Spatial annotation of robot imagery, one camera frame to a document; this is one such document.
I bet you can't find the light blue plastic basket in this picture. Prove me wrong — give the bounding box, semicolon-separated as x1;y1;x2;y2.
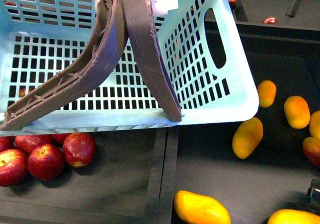
0;0;259;136

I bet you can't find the brown basket handle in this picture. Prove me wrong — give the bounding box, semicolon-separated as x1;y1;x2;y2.
0;0;182;131

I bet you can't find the red apple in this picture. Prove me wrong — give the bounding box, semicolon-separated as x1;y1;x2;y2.
62;133;96;168
27;144;66;181

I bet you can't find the black fruit display shelf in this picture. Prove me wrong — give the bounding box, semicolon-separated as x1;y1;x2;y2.
0;0;320;223

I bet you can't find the yellow mango bottom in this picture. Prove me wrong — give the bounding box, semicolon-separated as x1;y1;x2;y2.
173;190;232;223

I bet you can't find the yellow mango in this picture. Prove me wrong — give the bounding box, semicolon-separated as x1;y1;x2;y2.
232;117;264;159
173;190;232;223

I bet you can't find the red apple front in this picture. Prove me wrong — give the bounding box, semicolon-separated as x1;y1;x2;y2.
27;144;66;181

